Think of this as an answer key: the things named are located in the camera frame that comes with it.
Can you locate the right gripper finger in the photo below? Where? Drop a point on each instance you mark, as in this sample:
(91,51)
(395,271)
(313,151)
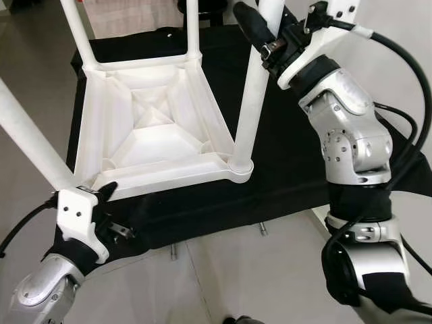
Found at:
(255,25)

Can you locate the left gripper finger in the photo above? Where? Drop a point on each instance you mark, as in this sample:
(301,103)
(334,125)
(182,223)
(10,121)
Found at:
(104,192)

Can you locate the white plastic table leg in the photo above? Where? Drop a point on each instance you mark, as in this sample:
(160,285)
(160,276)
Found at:
(253,101)
(30,135)
(193,27)
(77,30)

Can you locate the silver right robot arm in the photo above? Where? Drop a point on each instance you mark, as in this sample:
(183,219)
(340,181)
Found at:
(351,135)

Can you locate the black stool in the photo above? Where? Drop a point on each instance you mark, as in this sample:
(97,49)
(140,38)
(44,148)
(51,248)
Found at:
(202,10)

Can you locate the metal table support leg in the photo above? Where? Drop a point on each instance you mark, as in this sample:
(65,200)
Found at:
(173,252)
(262,229)

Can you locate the white plastic table top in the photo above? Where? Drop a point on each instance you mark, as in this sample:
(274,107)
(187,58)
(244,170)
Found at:
(155,135)

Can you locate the black tablecloth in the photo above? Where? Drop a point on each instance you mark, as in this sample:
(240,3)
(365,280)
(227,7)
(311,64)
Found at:
(290,155)

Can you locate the beige mat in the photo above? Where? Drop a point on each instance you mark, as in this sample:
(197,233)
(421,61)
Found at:
(135,17)

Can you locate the grey right robot leg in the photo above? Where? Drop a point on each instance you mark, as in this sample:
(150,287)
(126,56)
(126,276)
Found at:
(241,319)

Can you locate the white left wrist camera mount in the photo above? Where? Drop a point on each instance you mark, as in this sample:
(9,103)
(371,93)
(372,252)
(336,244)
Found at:
(77,216)

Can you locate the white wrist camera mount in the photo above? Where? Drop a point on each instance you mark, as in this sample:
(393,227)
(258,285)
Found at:
(324,47)
(77,216)

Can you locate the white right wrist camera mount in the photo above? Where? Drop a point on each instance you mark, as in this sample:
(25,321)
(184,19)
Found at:
(324,47)

